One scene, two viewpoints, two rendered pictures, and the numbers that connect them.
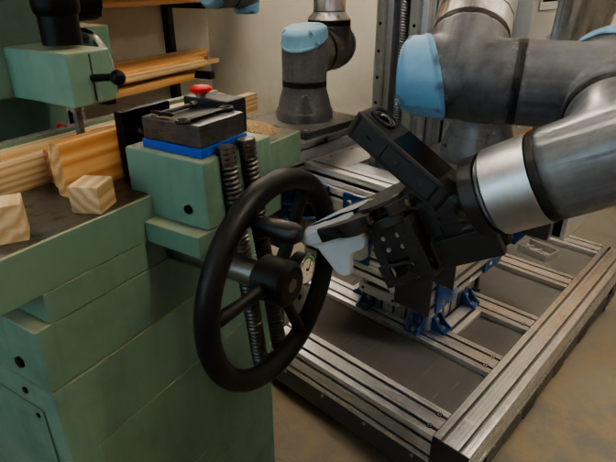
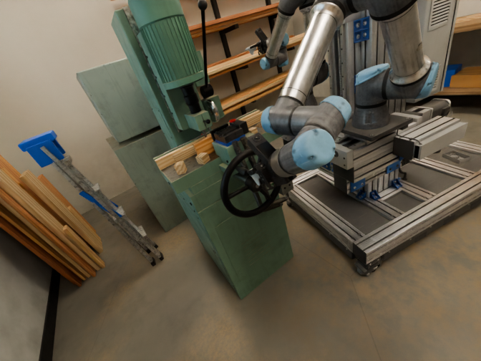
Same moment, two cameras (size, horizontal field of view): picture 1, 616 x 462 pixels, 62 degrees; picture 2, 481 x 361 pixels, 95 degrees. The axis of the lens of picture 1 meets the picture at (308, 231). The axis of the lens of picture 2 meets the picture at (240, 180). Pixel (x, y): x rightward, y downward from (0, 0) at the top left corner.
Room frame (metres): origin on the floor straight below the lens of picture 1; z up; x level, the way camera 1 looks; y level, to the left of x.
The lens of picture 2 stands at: (-0.06, -0.34, 1.27)
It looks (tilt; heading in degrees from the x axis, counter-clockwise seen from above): 31 degrees down; 35
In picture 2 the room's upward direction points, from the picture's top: 19 degrees counter-clockwise
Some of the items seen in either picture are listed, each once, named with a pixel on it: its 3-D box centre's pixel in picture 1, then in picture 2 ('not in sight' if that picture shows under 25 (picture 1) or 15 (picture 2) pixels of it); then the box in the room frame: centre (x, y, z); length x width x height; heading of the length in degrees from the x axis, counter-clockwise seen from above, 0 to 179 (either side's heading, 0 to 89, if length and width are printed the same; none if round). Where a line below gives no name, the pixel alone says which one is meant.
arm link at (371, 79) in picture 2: not in sight; (373, 84); (1.03, -0.36, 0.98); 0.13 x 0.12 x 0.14; 68
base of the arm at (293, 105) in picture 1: (304, 98); (303, 100); (1.37, 0.01, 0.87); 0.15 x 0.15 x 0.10
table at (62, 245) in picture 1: (162, 191); (229, 152); (0.71, 0.22, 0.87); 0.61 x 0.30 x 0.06; 149
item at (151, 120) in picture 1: (202, 119); (232, 131); (0.67, 0.14, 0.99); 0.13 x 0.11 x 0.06; 149
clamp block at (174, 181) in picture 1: (203, 171); (235, 147); (0.67, 0.14, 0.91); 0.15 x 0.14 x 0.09; 149
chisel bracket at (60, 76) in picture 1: (62, 78); (199, 121); (0.75, 0.35, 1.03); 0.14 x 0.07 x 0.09; 59
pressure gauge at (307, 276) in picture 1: (300, 271); not in sight; (0.85, 0.02, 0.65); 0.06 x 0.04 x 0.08; 149
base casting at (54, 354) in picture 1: (57, 234); (209, 165); (0.80, 0.44, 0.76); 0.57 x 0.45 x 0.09; 59
